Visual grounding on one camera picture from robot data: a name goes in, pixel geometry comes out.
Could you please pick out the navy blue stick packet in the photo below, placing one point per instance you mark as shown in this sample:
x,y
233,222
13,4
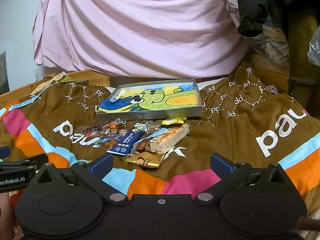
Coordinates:
x,y
125,142

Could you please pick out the gold foil snack packet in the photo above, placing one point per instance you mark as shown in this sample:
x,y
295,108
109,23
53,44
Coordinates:
x,y
143,161

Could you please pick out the pink bed sheet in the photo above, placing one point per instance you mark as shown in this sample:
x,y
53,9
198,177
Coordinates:
x,y
137,25

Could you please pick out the brown printed blanket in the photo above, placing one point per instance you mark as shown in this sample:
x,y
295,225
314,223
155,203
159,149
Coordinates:
x,y
237,120

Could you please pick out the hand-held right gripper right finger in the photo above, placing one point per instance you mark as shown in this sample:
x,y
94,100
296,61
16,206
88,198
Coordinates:
x,y
221,163

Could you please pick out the clear plastic bag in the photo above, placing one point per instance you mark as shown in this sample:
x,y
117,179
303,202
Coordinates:
x,y
315,47

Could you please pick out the black jacket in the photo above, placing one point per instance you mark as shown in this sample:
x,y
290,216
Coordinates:
x,y
250,5

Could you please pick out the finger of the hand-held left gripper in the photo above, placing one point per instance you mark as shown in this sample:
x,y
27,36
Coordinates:
x,y
4,152
27,160

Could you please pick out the clear dark snack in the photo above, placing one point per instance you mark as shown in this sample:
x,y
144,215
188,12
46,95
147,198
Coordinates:
x,y
92,129

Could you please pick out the wooden side frame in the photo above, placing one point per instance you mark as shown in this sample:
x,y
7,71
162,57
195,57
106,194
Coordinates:
x,y
267,72

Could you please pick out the yellow snack packet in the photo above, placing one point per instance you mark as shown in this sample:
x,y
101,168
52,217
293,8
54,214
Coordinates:
x,y
173,121

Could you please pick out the wooden bed frame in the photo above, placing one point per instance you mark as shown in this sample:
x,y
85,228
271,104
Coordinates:
x,y
100,80

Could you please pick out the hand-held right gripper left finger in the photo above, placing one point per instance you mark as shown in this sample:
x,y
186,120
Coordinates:
x,y
100,164

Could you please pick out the small orange round fruit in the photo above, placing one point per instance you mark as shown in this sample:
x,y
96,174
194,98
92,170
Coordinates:
x,y
113,125

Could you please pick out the grey metal tray box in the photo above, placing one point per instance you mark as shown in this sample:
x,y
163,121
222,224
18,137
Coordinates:
x,y
150,116

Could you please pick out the blue nut packet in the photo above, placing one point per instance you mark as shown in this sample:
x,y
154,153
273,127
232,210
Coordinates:
x,y
153,130

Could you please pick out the patterned cream cloth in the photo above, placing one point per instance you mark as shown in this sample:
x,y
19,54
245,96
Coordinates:
x,y
50,81

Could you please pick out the white bed sheet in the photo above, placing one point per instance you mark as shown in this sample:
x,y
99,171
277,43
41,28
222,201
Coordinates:
x,y
210,80

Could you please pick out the orange white rice cracker bar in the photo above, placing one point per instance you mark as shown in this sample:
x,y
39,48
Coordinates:
x,y
170,137

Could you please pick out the brown wooden post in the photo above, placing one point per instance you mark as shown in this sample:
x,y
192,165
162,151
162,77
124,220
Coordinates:
x,y
300,55

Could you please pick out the crumpled grey fabric pile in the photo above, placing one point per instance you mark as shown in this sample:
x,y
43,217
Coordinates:
x,y
270,42

